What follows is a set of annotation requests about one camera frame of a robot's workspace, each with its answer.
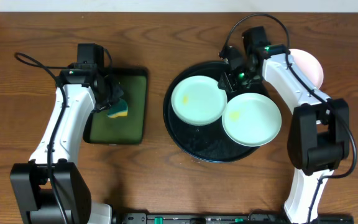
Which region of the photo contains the yellow green sponge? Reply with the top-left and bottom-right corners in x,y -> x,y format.
107,98 -> 129,119

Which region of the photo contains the mint green plate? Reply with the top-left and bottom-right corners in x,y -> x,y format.
170,75 -> 227,126
222,93 -> 282,147

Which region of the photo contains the white plate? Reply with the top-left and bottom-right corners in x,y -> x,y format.
290,49 -> 324,89

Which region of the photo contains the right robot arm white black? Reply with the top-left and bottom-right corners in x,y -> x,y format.
219,44 -> 354,223

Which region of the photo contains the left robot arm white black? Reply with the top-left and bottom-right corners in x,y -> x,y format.
10,70 -> 123,223

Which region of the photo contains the rectangular black tray green liquid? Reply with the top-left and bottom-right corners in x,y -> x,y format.
83,67 -> 148,145

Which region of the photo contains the round black tray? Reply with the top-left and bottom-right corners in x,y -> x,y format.
163,61 -> 264,163

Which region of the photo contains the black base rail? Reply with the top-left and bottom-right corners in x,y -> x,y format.
113,212 -> 356,224

